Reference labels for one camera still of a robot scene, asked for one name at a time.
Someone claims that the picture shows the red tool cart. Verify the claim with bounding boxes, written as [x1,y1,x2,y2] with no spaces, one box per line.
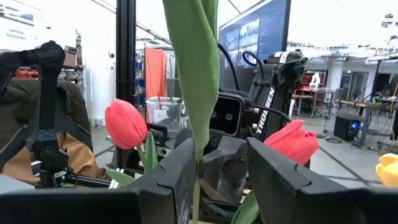
[294,70,327,100]

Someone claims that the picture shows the red tulip stem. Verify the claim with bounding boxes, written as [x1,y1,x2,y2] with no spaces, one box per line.
[263,119,320,166]

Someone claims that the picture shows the black metal rig frame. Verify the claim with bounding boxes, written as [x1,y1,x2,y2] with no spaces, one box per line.
[67,0,137,187]

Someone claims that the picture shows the long green stem foreground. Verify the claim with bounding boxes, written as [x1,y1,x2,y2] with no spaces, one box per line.
[161,0,221,224]

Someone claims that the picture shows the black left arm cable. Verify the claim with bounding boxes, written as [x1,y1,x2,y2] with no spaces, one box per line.
[216,42,292,131]

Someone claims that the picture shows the black computer tower blue lights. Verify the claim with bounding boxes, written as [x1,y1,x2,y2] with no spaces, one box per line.
[333,115,362,141]

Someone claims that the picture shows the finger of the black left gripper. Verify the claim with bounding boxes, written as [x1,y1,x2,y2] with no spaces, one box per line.
[224,136,249,205]
[198,141,225,200]

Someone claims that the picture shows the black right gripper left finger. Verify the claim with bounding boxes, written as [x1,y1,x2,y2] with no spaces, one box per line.
[0,138,197,224]

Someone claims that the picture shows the black computer monitor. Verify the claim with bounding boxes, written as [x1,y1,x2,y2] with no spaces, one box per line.
[217,0,292,93]

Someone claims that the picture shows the wooden desk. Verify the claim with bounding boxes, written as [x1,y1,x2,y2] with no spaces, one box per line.
[337,98,398,147]

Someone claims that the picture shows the clear plastic bin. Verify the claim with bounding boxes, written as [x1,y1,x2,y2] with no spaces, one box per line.
[145,96,189,133]

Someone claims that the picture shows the orange hanging cloth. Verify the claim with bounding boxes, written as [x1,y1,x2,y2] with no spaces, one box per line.
[144,46,168,100]

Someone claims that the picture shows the yellow red artificial tulip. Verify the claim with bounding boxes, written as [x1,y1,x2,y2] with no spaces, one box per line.
[375,152,398,189]

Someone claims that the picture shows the black jointed device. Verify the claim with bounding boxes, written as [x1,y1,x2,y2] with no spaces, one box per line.
[0,40,94,189]

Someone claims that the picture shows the brown cardboard box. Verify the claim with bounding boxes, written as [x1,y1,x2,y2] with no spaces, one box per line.
[63,45,78,68]

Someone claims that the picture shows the silver aluminium bar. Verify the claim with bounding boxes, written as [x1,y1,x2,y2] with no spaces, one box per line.
[108,167,125,190]

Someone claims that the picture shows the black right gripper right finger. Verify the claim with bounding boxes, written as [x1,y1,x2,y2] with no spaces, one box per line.
[246,136,398,224]

